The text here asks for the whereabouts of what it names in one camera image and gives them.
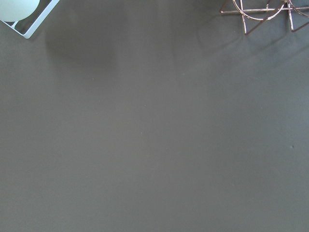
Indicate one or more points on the copper wire bottle rack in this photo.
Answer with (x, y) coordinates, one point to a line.
(252, 18)

